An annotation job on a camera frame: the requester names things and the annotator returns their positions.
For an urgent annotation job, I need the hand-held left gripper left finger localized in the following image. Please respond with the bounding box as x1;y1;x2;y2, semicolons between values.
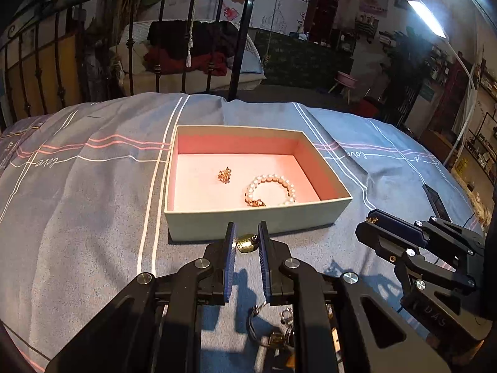
47;221;237;373

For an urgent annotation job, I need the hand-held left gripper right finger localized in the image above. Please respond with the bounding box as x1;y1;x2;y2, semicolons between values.
257;221;452;373

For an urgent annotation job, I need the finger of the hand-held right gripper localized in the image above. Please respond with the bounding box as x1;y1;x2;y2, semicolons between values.
356;221;476;295
368;209;487;260

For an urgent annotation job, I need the round gold ornament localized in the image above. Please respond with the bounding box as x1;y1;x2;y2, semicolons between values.
236;234;260;254

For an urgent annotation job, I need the pale green pink-lined box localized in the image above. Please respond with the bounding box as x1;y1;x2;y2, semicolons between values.
163;125;353;243

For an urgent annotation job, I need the black phone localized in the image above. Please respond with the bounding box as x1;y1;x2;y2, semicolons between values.
422;183;452;221

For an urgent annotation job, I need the gold and silver pendant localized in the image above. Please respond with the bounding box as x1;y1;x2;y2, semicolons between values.
268;308;296;358

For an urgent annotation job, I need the goods shelf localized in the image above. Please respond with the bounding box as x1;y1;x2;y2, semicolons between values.
450;52;497;189

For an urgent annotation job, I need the grey-blue striped blanket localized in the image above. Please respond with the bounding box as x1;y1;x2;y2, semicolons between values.
0;93;490;373

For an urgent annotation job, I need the pink stool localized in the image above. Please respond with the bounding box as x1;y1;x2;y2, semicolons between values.
329;71;360;104

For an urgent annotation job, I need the red garment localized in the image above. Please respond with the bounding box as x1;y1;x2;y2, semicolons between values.
144;47;229;77

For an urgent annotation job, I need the white floor lamp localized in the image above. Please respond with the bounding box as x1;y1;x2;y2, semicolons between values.
405;0;477;168

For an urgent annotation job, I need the black garment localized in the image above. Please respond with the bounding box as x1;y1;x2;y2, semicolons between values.
147;20;249;61

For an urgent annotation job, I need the red telephone booth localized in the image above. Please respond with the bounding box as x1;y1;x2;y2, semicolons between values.
304;0;345;44

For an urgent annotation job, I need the silver ring chain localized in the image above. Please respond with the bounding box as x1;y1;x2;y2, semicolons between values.
248;302;272;348

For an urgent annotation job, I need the pearl bracelet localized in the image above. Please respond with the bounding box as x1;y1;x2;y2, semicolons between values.
244;174;298;208

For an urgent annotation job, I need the white tassel cord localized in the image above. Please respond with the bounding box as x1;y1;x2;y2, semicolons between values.
185;0;201;68

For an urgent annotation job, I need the black iron bed frame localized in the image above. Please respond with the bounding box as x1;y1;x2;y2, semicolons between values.
0;0;262;127

